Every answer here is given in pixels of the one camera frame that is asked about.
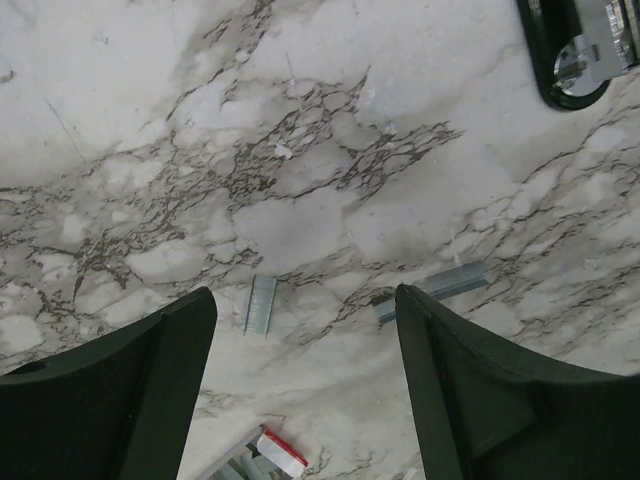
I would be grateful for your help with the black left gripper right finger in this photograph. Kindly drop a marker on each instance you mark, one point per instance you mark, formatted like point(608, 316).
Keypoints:
point(487, 408)

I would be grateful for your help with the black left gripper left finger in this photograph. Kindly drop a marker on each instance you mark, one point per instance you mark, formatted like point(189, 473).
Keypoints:
point(117, 407)

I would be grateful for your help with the staple box tray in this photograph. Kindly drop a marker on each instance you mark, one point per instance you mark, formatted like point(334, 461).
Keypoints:
point(261, 454)

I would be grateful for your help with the long staple strip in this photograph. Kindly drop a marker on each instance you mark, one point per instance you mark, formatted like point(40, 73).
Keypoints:
point(440, 286)

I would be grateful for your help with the staple strip near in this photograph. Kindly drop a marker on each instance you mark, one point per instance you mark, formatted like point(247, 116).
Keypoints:
point(260, 304)

